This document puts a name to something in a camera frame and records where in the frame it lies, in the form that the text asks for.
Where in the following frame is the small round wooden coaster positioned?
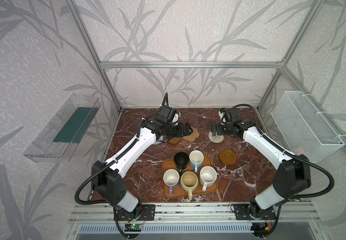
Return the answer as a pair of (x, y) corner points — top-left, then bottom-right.
(169, 137), (182, 145)

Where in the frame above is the woven round coaster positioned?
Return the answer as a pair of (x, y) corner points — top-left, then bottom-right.
(208, 132), (224, 144)

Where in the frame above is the cork flower coaster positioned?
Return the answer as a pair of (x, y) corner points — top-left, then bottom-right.
(183, 128), (200, 142)

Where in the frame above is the large round wooden coaster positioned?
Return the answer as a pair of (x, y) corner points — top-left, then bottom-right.
(220, 149), (238, 166)

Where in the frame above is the black mug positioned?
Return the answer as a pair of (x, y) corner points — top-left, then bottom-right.
(174, 152), (190, 176)

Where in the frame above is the grey round coaster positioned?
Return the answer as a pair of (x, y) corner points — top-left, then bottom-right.
(153, 140), (163, 145)

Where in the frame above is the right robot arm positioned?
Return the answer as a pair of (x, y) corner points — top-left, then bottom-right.
(211, 105), (335, 219)

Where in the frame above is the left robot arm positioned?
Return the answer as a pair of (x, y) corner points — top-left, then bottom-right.
(74, 105), (193, 218)

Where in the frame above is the light blue mug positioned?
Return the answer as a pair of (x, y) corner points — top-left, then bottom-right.
(189, 150), (205, 173)

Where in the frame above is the purple mug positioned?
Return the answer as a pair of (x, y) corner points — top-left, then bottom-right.
(163, 169), (180, 196)

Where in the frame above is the orange plastic tray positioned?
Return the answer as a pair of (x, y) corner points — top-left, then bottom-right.
(163, 155), (218, 199)

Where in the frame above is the white speckled mug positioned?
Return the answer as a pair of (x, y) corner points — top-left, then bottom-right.
(200, 166), (217, 192)

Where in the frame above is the beige glazed mug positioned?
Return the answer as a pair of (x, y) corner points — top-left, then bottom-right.
(180, 172), (199, 201)

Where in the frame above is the pink object in basket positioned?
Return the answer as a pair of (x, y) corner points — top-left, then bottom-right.
(292, 147), (307, 157)

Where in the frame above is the green lit circuit board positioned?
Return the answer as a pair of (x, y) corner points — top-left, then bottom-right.
(125, 223), (144, 232)

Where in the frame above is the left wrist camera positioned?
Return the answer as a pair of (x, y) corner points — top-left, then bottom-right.
(158, 105), (181, 125)

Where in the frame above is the white wire mesh basket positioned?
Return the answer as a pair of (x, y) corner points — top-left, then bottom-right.
(271, 91), (345, 163)

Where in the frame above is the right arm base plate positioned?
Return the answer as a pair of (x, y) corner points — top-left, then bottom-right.
(230, 204), (276, 220)

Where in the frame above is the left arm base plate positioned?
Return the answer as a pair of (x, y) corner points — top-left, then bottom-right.
(114, 204), (156, 221)

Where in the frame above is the aluminium front rail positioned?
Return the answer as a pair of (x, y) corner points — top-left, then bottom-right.
(68, 202), (321, 224)

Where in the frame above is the right wired circuit board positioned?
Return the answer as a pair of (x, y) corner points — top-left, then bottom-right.
(251, 223), (272, 237)

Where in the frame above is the clear plastic wall bin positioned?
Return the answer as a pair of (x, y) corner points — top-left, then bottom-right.
(24, 94), (101, 163)

